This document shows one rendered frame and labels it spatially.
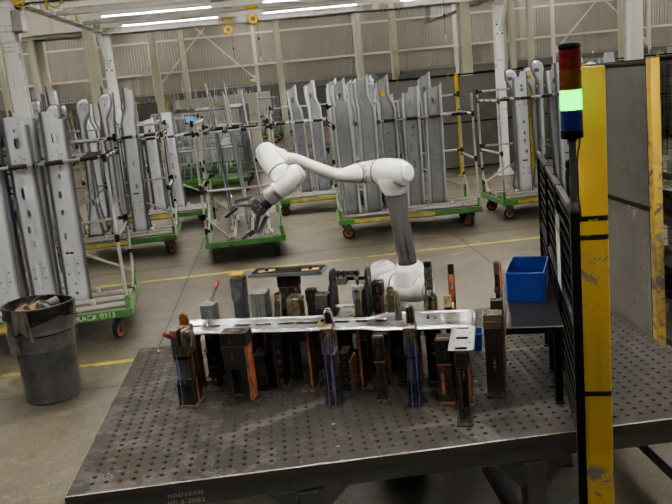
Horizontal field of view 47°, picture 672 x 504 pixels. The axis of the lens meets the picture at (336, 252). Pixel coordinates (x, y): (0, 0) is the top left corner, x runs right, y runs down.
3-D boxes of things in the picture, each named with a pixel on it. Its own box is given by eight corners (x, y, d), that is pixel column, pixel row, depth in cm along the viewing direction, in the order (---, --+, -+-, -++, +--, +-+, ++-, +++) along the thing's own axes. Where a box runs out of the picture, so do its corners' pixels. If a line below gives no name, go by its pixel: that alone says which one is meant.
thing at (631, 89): (676, 370, 504) (675, 54, 461) (655, 372, 503) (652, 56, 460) (591, 312, 634) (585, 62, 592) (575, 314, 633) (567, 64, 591)
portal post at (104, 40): (115, 221, 1389) (85, 32, 1320) (124, 213, 1478) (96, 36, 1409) (135, 219, 1391) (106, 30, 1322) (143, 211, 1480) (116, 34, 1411)
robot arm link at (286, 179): (288, 202, 363) (273, 182, 368) (313, 180, 360) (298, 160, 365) (278, 196, 353) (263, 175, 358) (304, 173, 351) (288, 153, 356)
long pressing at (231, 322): (163, 337, 347) (162, 334, 347) (182, 322, 369) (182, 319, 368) (475, 328, 319) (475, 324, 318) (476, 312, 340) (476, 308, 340)
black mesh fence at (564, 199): (568, 636, 280) (553, 214, 247) (536, 408, 468) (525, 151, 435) (609, 638, 277) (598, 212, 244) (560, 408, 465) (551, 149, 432)
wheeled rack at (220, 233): (288, 256, 958) (272, 112, 921) (207, 266, 950) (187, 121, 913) (282, 229, 1144) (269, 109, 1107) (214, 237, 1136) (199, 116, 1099)
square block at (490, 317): (486, 398, 319) (481, 315, 312) (486, 390, 327) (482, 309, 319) (506, 398, 318) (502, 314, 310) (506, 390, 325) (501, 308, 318)
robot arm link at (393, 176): (409, 293, 419) (442, 297, 404) (390, 304, 409) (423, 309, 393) (385, 154, 397) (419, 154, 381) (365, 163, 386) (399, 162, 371)
